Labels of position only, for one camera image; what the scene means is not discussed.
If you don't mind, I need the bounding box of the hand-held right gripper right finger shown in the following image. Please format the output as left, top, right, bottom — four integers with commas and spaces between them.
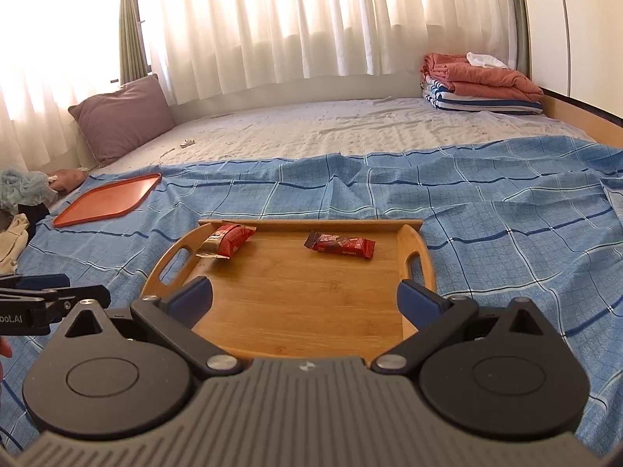
370, 278, 568, 380

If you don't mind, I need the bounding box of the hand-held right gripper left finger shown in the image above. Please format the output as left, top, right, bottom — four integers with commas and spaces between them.
49, 275, 245, 380

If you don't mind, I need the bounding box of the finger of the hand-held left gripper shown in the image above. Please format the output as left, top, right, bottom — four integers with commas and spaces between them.
0, 285, 112, 320
0, 274, 71, 291

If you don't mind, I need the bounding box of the red nut snack packet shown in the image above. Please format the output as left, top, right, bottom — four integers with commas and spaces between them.
196, 223, 257, 260

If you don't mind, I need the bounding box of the red snack bar wrapper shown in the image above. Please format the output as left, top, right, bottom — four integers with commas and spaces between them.
304, 232, 377, 260

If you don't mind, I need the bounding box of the wooden tray with handles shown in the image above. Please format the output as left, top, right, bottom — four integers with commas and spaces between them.
142, 219, 437, 363

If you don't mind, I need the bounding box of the cream cloth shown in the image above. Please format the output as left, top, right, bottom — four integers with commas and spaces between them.
0, 213, 31, 276

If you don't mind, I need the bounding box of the black cloth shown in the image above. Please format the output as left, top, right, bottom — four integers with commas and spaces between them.
18, 202, 52, 240

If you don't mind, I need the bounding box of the blue checked bedsheet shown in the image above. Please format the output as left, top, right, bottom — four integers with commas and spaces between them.
0, 135, 623, 453

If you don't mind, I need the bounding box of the orange plastic tray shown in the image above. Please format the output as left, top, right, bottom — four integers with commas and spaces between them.
53, 172, 163, 228

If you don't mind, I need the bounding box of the brown-pink cloth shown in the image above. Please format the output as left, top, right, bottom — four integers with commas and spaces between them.
48, 168, 89, 193

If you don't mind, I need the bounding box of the mauve pillow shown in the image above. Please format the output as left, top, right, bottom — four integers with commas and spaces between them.
68, 74, 177, 165

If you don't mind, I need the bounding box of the white quilted mattress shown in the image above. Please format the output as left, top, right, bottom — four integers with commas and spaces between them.
90, 96, 598, 176

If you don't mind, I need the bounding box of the folded blue striped blanket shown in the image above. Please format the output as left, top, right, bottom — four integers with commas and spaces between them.
421, 75, 544, 116

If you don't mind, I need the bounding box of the white sheer side curtain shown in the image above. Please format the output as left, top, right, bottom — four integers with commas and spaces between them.
0, 0, 123, 172

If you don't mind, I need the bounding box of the white bed headboard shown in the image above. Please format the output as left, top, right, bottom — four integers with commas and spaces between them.
165, 70, 425, 120

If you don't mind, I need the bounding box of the folded blankets pile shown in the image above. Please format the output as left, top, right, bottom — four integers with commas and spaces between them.
422, 53, 544, 103

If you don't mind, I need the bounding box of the small white cloth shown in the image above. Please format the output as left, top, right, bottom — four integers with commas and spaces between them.
466, 51, 507, 69

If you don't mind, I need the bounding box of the grey-green drape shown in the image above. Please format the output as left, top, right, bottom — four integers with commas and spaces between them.
506, 0, 532, 77
117, 0, 151, 86

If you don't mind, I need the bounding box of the white sheer window curtain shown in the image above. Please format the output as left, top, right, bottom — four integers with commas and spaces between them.
141, 0, 524, 106

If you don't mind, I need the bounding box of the white wardrobe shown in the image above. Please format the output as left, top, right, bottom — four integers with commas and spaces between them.
517, 0, 623, 123

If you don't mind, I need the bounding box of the white charging cable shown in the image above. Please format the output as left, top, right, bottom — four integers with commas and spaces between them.
160, 139, 196, 162

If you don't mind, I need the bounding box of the wooden bed side rail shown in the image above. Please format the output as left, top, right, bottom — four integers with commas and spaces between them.
542, 86, 623, 145

